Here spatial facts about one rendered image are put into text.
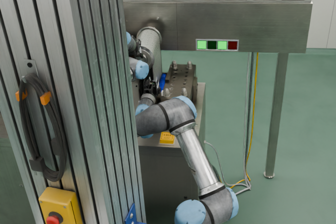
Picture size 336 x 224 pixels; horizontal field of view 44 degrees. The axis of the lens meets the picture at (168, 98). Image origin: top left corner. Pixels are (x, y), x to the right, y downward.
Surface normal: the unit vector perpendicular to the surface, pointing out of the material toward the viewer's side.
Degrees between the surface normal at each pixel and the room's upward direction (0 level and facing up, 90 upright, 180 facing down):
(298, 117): 0
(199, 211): 8
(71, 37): 90
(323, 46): 90
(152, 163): 90
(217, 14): 90
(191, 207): 7
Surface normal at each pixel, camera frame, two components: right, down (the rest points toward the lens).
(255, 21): -0.14, 0.54
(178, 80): -0.04, -0.84
